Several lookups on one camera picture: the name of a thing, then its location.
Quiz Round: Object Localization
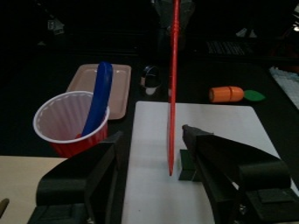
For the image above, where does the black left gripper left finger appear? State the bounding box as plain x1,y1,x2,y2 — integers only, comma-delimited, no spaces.
27,130,127,224

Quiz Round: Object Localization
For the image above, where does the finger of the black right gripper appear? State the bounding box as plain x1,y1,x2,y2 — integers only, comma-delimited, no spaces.
180,0,196,20
152,0,173,20

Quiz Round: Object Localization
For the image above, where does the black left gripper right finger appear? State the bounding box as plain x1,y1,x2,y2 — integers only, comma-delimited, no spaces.
181,124,299,224

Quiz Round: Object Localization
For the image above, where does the red plastic knife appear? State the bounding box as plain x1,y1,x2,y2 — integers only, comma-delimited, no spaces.
165,0,183,177

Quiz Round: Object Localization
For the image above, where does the light wooden box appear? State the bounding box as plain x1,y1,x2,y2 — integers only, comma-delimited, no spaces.
0,155,69,224

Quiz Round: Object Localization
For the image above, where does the white cutting board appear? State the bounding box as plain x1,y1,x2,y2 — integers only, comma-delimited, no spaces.
120,100,299,224

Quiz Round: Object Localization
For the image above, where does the red plastic cup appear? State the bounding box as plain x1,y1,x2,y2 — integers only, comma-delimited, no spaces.
32,90,111,158

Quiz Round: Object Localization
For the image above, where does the pink plastic tray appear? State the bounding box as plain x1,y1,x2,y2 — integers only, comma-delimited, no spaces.
65,63,133,121

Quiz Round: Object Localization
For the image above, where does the green toy carrot top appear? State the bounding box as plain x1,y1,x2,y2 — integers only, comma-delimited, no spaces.
243,89,267,102

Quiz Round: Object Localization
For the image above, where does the blue plastic spoon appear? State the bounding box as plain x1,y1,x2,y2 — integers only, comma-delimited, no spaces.
79,60,115,138

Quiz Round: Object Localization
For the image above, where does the white keyboard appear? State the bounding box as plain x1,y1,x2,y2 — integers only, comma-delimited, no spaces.
270,66,299,109

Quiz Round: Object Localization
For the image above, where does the metal frame bracket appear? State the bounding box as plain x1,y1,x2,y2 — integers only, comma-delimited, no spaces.
47,17,65,36

